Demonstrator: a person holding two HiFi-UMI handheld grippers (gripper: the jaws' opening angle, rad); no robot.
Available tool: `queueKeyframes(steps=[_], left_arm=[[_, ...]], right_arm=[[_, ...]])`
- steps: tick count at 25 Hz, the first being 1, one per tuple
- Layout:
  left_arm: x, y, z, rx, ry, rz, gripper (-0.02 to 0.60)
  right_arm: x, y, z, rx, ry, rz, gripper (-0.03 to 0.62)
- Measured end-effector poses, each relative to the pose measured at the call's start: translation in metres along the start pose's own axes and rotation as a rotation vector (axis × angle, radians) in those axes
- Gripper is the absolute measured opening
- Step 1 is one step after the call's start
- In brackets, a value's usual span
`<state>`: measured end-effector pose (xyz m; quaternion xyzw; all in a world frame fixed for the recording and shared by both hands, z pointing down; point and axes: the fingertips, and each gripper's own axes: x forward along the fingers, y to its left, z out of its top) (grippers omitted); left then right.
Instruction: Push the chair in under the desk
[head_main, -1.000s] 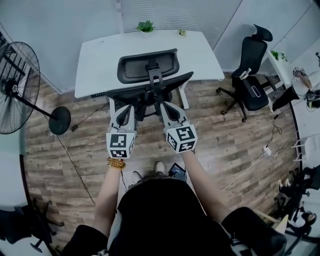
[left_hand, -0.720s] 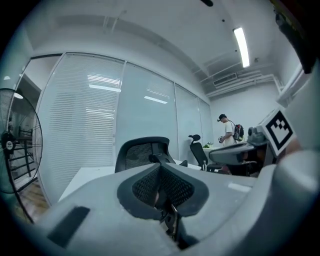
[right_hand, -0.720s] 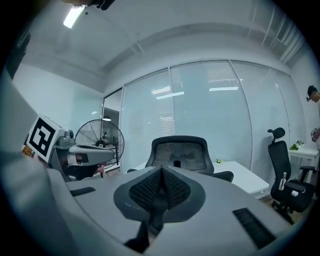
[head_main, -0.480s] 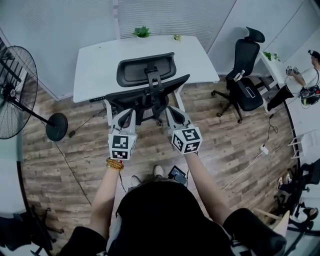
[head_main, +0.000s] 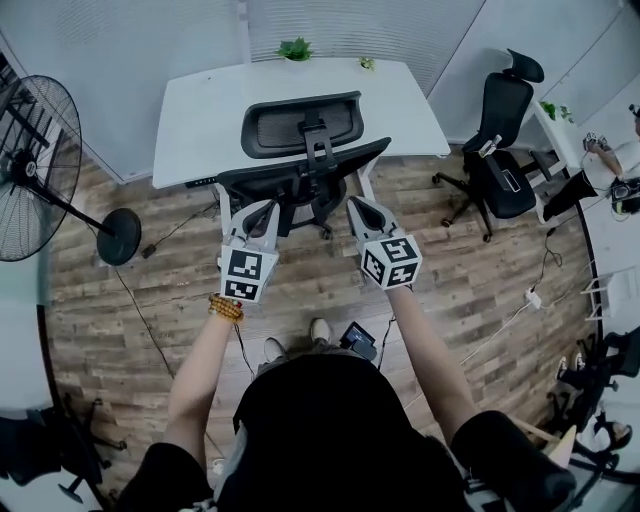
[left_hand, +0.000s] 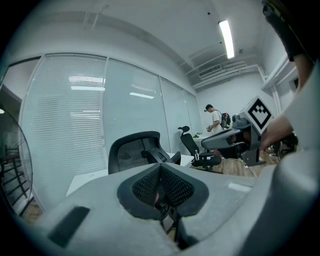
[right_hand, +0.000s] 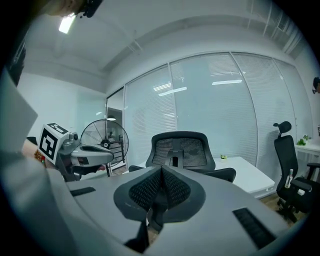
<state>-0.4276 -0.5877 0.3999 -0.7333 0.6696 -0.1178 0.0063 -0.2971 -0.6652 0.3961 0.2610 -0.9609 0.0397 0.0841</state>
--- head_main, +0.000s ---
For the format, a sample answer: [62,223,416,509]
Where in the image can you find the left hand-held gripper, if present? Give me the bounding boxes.
[217,198,283,306]

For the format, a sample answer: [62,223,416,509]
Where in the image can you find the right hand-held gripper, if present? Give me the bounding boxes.
[345,194,425,292]

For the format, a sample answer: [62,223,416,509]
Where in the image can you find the black mesh chair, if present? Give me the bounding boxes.
[215,89,394,242]

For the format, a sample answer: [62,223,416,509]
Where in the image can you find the person's left forearm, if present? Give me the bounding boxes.
[167,314,241,451]

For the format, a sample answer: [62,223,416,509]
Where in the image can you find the person's right forearm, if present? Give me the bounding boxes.
[387,284,479,444]

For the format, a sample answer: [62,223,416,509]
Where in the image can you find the black office chair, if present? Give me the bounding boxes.
[547,329,640,441]
[431,47,555,245]
[0,392,129,505]

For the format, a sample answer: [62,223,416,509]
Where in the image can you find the green leafy plant sprig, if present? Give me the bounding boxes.
[538,100,575,125]

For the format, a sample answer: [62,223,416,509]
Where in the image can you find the black screen device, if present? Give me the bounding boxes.
[338,322,379,361]

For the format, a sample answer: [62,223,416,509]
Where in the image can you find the person's right white shoe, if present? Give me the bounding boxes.
[309,317,333,346]

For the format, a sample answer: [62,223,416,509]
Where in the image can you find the person's camouflage trousers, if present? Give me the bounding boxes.
[255,342,361,376]

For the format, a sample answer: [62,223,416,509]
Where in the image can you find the black standing fan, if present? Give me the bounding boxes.
[0,74,143,267]

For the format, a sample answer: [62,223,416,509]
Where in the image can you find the green potted plant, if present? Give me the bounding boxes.
[274,36,316,63]

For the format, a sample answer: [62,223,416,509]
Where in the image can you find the person's black t-shirt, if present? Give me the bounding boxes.
[114,352,579,512]

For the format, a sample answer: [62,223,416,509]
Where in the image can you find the white folding stool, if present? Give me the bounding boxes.
[579,264,640,322]

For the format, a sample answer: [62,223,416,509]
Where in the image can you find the light wooden table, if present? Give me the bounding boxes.
[509,414,581,471]

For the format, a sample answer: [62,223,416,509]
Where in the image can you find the wooden bead bracelet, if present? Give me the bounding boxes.
[207,293,246,325]

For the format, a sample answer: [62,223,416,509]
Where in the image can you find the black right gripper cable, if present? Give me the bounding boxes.
[374,317,399,371]

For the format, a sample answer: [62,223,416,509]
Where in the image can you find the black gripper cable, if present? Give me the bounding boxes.
[374,317,399,371]
[232,322,257,376]

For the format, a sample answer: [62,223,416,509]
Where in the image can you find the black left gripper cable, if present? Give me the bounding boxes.
[232,322,257,376]

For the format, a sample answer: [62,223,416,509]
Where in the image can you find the person's left backpack strap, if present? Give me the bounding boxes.
[177,422,251,512]

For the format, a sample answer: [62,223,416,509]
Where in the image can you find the person's backpack strap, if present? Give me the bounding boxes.
[177,422,251,512]
[462,467,506,512]

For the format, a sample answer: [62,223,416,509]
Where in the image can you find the person's right backpack strap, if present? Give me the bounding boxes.
[462,467,506,512]

